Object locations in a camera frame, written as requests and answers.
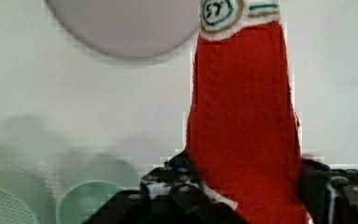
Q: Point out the lilac round plate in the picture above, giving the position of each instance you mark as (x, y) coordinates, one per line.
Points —
(128, 29)

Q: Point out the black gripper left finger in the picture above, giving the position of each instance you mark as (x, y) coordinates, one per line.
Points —
(170, 194)

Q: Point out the red felt ketchup bottle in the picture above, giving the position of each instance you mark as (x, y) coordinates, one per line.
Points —
(242, 127)

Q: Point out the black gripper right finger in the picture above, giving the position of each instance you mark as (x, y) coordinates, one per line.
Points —
(330, 195)

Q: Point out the green pot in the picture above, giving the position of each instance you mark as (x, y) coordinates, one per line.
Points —
(89, 184)

